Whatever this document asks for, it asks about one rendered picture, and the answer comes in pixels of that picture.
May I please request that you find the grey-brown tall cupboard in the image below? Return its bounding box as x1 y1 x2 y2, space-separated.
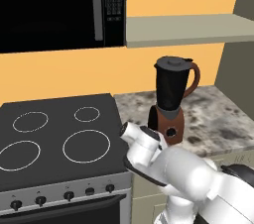
213 0 254 121

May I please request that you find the beige cupboard door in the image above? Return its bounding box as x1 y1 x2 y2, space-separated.
153 202 173 224

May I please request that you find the black microwave oven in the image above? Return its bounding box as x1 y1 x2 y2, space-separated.
0 0 127 55

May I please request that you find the black stove knob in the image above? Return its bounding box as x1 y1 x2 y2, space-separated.
34 195 48 207
104 183 116 194
84 186 96 197
10 199 23 212
63 190 75 202

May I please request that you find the black and steel stove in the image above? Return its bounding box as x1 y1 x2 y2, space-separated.
0 92 134 224

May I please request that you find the grey microwave door handle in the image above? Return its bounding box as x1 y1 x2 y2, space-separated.
90 0 104 42

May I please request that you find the black blender lid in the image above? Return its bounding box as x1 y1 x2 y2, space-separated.
153 56 194 71

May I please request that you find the black microwave door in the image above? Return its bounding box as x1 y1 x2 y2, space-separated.
0 0 104 55

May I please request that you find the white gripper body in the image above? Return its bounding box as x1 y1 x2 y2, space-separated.
126 136 161 169

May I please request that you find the grey-green wall shelf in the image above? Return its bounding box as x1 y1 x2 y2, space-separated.
125 13 254 50

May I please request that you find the black oven door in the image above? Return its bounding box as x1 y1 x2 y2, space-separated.
0 193 131 224

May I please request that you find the brown and black blender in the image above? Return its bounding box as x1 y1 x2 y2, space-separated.
147 56 201 147

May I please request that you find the beige drawer front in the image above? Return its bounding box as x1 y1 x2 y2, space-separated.
131 168 171 200
207 150 254 170

